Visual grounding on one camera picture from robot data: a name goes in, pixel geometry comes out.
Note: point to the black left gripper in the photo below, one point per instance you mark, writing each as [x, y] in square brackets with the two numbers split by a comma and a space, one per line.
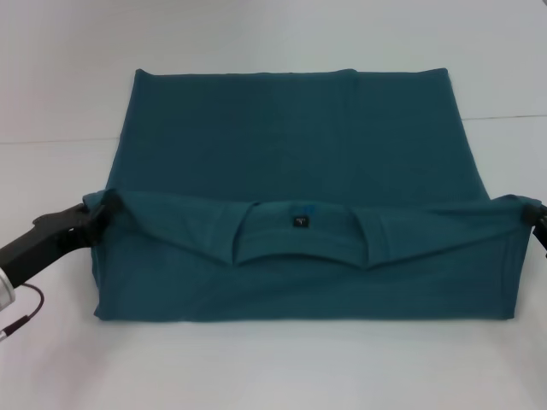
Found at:
[38, 243]

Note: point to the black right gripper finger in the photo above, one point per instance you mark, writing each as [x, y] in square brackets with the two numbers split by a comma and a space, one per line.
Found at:
[536, 218]

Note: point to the teal FREE print T-shirt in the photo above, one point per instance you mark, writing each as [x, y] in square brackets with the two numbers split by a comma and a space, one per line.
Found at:
[299, 149]

